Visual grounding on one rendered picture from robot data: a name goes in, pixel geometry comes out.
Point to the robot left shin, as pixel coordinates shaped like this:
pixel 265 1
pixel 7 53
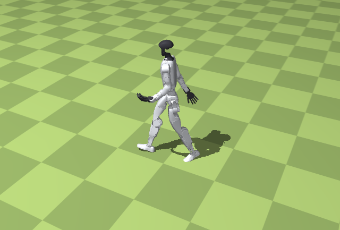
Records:
pixel 186 139

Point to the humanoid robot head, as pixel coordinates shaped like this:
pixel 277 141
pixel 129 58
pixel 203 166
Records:
pixel 166 44

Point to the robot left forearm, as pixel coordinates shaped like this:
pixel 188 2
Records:
pixel 160 94

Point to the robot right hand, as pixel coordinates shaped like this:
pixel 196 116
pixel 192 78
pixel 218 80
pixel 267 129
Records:
pixel 191 96

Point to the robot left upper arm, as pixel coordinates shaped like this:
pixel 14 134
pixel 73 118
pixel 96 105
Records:
pixel 165 69

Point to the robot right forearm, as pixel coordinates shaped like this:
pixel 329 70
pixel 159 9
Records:
pixel 182 83

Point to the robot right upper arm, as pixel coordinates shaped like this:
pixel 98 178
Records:
pixel 177 69

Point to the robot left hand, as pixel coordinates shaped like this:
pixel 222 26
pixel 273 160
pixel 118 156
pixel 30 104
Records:
pixel 142 98

